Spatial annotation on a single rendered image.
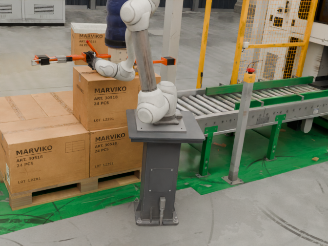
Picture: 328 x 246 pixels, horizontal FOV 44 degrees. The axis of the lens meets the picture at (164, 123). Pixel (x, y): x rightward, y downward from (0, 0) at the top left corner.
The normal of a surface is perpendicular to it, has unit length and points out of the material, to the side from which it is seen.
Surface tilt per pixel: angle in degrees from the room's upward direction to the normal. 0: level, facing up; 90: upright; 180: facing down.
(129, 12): 89
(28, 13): 90
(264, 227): 0
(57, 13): 91
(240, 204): 0
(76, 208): 0
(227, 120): 90
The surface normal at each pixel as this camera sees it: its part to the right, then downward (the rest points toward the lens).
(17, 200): 0.51, 0.36
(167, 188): 0.13, 0.39
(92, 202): 0.08, -0.92
